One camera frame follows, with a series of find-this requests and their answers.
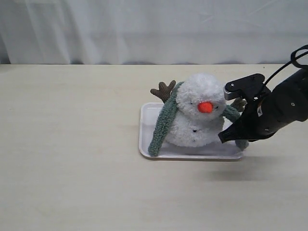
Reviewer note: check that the green fleece scarf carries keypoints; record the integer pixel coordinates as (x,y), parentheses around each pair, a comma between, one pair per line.
(163,120)

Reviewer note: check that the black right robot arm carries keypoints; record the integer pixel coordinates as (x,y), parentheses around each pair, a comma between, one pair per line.
(297,82)

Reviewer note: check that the white plastic tray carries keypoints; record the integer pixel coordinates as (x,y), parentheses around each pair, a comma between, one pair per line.
(216,151)

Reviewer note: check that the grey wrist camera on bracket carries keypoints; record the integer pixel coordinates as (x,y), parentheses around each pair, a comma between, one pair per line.
(249,88)

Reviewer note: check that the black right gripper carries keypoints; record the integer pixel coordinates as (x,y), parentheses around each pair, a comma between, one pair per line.
(273,113)

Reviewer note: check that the white plush snowman toy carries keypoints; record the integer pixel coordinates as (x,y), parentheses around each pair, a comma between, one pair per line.
(197,113)

